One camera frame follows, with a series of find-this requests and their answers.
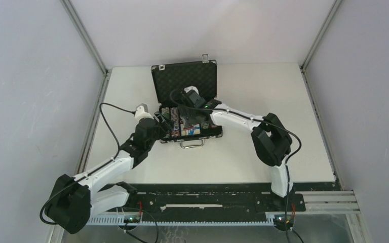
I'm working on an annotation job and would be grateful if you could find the blue playing card box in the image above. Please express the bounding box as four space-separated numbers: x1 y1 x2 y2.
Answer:
180 124 201 136

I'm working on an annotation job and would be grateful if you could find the black aluminium poker case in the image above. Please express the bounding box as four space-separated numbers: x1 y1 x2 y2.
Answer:
150 54 223 147

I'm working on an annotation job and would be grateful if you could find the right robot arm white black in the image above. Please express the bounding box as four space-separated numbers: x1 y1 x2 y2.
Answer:
170 86 300 211

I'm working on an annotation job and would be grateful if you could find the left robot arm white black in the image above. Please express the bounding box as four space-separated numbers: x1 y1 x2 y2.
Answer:
40 112 173 234

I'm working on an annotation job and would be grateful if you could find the blue-white chip row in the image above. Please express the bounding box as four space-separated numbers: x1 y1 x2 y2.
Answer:
170 107 180 138

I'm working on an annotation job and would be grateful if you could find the green chip row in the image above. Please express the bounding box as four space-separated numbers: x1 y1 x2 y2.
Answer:
161 107 170 118

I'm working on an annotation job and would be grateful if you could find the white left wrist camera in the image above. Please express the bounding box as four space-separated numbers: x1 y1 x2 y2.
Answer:
134 103 153 121

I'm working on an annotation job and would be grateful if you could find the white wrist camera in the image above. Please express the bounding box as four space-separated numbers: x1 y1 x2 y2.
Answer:
183 86 199 96
134 103 153 121

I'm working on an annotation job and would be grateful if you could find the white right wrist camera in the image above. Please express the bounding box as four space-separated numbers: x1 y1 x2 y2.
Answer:
183 86 199 96

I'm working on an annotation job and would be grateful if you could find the left black cable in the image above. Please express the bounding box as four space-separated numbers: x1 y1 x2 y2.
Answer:
39 102 137 225

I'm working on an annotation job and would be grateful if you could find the black mounting rail base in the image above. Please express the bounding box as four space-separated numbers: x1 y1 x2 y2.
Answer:
72 182 306 224

